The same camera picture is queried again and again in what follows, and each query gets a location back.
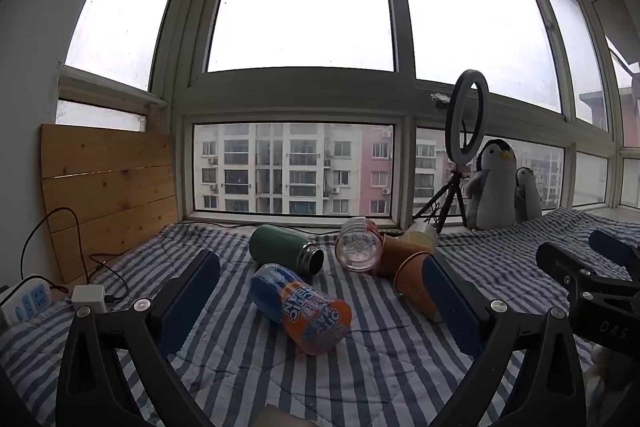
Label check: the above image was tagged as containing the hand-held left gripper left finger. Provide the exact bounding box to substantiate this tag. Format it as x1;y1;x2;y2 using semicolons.
56;248;222;427

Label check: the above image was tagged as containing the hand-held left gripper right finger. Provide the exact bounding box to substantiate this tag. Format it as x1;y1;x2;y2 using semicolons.
421;252;587;427

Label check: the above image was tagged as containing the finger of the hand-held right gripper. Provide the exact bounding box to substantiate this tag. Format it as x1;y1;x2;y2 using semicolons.
588;229;640;280
536;242;613;303

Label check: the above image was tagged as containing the brown paper cup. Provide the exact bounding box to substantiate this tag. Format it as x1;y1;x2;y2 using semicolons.
377;234;433;279
393;252;446;323

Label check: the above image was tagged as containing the pale yellow plastic cup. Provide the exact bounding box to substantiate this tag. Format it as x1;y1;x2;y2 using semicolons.
400;222;440;254

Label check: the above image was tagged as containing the blue orange printed cup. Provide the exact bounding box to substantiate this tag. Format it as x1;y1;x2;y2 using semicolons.
250;263;353;356

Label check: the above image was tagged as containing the clear pink plastic cup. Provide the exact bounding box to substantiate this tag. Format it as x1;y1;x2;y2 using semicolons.
334;217;386;277

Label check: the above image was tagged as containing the small penguin plush toy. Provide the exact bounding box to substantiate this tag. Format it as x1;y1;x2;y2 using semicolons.
515;167;543;223

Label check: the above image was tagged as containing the blue white striped blanket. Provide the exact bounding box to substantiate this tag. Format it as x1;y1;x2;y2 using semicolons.
0;207;640;427

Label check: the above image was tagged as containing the white charger adapter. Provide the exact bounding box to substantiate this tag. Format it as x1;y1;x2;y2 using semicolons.
71;284;108;315

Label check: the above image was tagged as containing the large penguin plush toy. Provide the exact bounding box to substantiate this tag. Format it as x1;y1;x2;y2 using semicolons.
465;139;518;230

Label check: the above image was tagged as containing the green thermos bottle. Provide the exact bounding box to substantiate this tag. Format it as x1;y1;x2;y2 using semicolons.
249;225;326;278

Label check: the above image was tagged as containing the black red tripod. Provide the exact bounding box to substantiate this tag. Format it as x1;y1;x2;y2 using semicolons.
412;164;473;233

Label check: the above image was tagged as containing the wooden board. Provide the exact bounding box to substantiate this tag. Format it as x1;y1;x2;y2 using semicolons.
41;123;180;285

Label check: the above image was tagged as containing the white power strip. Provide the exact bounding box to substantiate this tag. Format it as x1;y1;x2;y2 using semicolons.
0;275;53;327

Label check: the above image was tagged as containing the black cable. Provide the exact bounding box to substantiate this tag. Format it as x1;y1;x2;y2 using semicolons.
20;207;130;304

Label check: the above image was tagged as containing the black ring light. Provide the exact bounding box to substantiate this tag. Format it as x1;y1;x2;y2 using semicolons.
445;69;490;168

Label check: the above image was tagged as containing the grey window frame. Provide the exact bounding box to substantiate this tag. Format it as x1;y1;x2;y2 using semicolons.
55;0;640;230

